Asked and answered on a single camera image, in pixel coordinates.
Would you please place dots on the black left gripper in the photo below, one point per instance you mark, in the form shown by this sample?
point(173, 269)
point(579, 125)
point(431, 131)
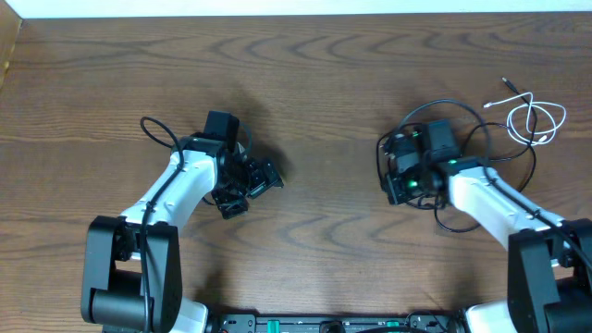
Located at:
point(261, 184)

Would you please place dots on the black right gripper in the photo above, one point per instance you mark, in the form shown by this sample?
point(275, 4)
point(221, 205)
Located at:
point(394, 195)

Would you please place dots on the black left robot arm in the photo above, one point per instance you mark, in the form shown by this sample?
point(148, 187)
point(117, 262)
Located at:
point(132, 278)

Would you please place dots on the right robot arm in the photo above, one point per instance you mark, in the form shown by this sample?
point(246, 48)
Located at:
point(549, 257)

